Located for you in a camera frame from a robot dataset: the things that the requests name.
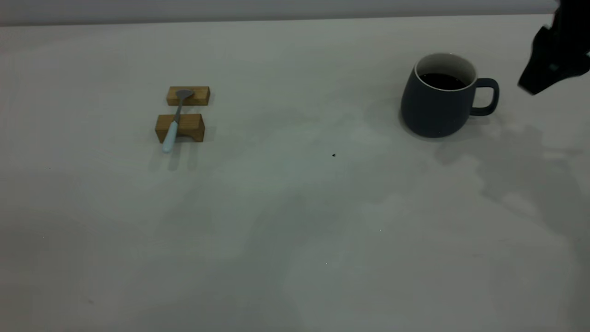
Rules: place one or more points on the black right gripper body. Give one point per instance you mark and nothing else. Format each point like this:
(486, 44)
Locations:
(574, 20)

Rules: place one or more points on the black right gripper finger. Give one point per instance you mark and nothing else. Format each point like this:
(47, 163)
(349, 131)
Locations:
(546, 69)

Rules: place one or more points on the dark grey mug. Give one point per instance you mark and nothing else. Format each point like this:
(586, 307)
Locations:
(433, 110)

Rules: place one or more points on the dark coffee liquid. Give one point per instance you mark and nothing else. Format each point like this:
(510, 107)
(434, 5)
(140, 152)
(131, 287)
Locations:
(442, 81)

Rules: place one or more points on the flat rectangular wooden block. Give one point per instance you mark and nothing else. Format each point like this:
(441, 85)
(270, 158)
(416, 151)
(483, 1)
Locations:
(198, 97)

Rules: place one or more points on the arched wooden block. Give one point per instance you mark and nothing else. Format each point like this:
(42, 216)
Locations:
(191, 124)

